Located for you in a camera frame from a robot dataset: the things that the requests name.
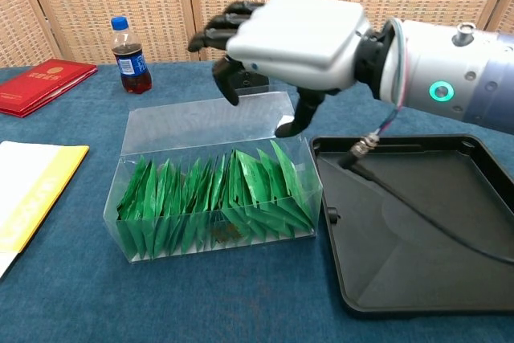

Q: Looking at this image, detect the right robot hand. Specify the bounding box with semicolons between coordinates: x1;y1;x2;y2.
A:
187;0;377;138

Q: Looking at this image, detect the clear box of green packets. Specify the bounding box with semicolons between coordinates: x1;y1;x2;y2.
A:
104;89;324;266

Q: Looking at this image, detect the black plastic tray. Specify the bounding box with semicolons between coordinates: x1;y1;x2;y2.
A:
309;133;514;312

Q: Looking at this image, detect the black round lid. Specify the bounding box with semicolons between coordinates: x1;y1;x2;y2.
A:
231;68;271;96

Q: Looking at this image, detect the cola bottle with blue cap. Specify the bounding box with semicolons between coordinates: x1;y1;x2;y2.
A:
110;15;153;95

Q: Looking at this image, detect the red certificate book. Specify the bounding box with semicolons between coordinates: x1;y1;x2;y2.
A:
0;58;99;118

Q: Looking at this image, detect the white and yellow booklet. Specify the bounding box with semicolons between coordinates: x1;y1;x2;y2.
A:
0;141;90;280

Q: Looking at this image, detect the blue table cloth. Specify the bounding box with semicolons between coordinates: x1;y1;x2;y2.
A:
0;53;514;343

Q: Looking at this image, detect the right hand cable with connector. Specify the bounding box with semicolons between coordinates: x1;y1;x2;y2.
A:
339;21;514;266

